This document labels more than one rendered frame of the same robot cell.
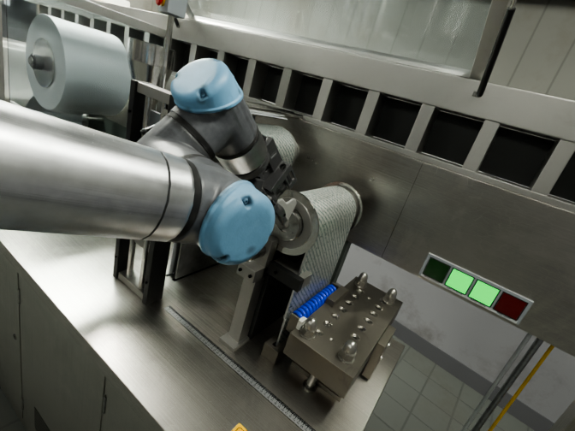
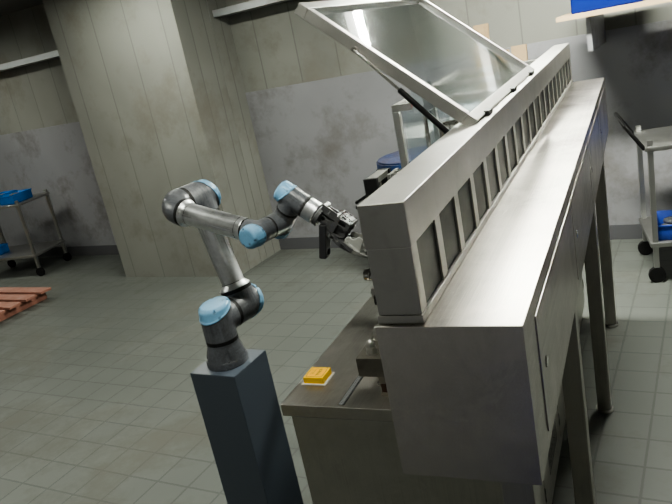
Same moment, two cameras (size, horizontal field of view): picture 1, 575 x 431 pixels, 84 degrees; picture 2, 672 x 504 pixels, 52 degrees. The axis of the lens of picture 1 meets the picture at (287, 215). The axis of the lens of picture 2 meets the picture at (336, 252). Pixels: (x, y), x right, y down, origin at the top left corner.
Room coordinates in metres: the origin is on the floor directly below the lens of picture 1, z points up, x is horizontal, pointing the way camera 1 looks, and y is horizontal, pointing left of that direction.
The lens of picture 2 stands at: (0.43, -2.04, 1.92)
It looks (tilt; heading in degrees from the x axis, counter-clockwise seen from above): 17 degrees down; 88
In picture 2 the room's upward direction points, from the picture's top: 12 degrees counter-clockwise
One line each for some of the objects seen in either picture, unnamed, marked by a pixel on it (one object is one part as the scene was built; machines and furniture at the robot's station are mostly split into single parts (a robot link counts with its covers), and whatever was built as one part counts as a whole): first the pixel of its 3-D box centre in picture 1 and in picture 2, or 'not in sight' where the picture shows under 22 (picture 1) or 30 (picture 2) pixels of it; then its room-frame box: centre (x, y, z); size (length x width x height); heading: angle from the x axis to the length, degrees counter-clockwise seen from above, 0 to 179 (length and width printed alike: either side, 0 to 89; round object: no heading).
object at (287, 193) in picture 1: (289, 222); not in sight; (0.66, -0.01, 1.25); 0.15 x 0.01 x 0.15; 61
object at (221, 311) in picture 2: not in sight; (218, 318); (0.07, 0.26, 1.07); 0.13 x 0.12 x 0.14; 50
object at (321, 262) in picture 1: (318, 271); not in sight; (0.73, -0.12, 1.11); 0.23 x 0.01 x 0.18; 151
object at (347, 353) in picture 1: (349, 349); (370, 346); (0.55, -0.21, 1.05); 0.04 x 0.04 x 0.04
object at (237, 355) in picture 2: not in sight; (224, 349); (0.07, 0.25, 0.95); 0.15 x 0.15 x 0.10
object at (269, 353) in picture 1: (299, 327); not in sight; (0.74, -0.12, 0.92); 0.28 x 0.04 x 0.04; 151
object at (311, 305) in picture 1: (317, 302); not in sight; (0.73, -0.14, 1.03); 0.21 x 0.04 x 0.03; 151
